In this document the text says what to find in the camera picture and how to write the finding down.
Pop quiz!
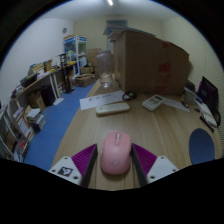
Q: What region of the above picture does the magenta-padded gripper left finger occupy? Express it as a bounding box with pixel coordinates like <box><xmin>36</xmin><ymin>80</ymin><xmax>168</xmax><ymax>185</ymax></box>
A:
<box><xmin>48</xmin><ymin>143</ymin><xmax>99</xmax><ymax>189</ymax></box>

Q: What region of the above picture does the clear plastic jar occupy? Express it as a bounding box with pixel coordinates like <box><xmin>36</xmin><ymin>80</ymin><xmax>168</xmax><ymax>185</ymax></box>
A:
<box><xmin>96</xmin><ymin>49</ymin><xmax>115</xmax><ymax>89</ymax></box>

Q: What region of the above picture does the blue-framed glass cabinet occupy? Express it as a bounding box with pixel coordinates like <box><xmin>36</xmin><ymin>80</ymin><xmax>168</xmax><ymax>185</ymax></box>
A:
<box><xmin>62</xmin><ymin>34</ymin><xmax>89</xmax><ymax>77</ymax></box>

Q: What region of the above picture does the white notebook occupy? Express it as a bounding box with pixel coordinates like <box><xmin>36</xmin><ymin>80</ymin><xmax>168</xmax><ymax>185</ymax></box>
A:
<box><xmin>194</xmin><ymin>99</ymin><xmax>218</xmax><ymax>128</ymax></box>

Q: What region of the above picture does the low cardboard box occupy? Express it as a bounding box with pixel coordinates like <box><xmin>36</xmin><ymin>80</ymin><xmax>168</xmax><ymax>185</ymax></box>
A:
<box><xmin>75</xmin><ymin>73</ymin><xmax>97</xmax><ymax>89</ymax></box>

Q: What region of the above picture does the black office chair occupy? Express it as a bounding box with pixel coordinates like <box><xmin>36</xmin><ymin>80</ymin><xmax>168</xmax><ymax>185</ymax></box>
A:
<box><xmin>196</xmin><ymin>76</ymin><xmax>220</xmax><ymax>113</ymax></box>

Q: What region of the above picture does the round blue mouse pad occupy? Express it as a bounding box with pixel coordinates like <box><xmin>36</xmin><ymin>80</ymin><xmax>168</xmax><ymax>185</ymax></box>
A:
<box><xmin>188</xmin><ymin>127</ymin><xmax>216</xmax><ymax>166</ymax></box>

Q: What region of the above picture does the pink computer mouse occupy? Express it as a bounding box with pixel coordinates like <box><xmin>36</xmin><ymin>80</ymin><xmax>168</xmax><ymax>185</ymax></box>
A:
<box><xmin>99</xmin><ymin>131</ymin><xmax>132</xmax><ymax>176</ymax></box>

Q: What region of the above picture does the shelf unit with books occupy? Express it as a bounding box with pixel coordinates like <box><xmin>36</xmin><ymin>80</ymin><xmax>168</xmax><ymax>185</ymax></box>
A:
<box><xmin>0</xmin><ymin>102</ymin><xmax>48</xmax><ymax>163</ymax></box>

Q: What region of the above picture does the coiled black cable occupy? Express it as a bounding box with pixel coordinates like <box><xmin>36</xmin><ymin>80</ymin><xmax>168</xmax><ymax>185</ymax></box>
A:
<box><xmin>121</xmin><ymin>91</ymin><xmax>138</xmax><ymax>102</ymax></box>

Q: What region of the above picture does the grey door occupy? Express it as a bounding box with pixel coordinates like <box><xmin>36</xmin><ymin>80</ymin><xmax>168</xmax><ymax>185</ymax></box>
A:
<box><xmin>105</xmin><ymin>19</ymin><xmax>129</xmax><ymax>51</ymax></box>

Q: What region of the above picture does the black floor stand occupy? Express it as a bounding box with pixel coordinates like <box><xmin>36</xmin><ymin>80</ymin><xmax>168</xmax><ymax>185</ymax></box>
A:
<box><xmin>58</xmin><ymin>52</ymin><xmax>76</xmax><ymax>95</ymax></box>

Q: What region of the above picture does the large brown cardboard box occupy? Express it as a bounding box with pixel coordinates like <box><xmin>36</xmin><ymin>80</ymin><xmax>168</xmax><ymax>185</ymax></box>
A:
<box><xmin>108</xmin><ymin>27</ymin><xmax>192</xmax><ymax>97</ymax></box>

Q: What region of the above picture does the black pen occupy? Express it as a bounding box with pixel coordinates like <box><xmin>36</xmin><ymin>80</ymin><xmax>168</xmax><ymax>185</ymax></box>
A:
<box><xmin>199</xmin><ymin>115</ymin><xmax>215</xmax><ymax>133</ymax></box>

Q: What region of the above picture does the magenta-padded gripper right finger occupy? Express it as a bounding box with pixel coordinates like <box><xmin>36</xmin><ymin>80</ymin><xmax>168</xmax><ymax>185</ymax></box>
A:
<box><xmin>130</xmin><ymin>143</ymin><xmax>179</xmax><ymax>188</ymax></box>

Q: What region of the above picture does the white paper sheet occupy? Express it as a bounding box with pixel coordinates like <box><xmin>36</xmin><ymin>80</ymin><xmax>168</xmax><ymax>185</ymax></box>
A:
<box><xmin>79</xmin><ymin>90</ymin><xmax>125</xmax><ymax>111</ymax></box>

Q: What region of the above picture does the white calculator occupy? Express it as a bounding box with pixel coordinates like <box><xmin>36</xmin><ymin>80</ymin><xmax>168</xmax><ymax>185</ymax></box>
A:
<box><xmin>141</xmin><ymin>94</ymin><xmax>165</xmax><ymax>112</ymax></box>

